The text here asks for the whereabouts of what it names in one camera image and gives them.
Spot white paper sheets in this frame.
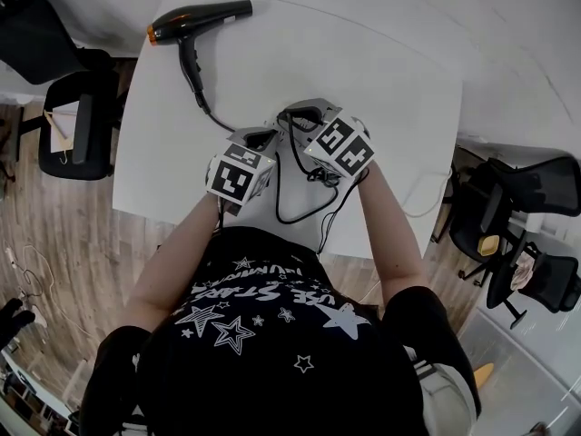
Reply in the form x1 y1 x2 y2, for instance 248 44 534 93
44 102 81 154

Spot person's left forearm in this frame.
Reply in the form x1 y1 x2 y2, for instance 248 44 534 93
122 195 223 335

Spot white power strip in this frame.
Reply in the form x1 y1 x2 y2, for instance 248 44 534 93
264 114 314 154

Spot person's black star-print shirt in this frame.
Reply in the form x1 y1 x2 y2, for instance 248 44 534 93
79 225 482 436

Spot yellow oval table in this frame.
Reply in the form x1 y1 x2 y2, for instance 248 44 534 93
472 363 495 390

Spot black office chair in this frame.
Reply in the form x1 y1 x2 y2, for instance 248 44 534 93
0 0 114 86
485 241 581 331
430 145 581 281
15 68 126 182

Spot wooden clothes hanger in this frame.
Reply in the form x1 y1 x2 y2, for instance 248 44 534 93
44 109 76 165

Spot white extension cord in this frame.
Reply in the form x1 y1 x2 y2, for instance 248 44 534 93
2 238 58 299

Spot right hand-held gripper cable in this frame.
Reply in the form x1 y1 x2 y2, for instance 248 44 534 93
317 174 364 256

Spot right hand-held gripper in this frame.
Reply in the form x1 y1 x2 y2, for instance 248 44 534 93
276 98 377 179

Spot crumpled beige cloth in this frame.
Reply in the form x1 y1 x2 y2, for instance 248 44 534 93
510 252 537 292

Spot black orange hair dryer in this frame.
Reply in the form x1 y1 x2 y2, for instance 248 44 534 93
146 0 346 225

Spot white table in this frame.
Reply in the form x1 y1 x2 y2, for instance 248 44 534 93
111 0 464 259

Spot person's right forearm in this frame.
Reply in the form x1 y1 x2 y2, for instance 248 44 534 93
356 170 431 311

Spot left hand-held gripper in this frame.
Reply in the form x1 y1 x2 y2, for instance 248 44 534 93
206 126 280 217

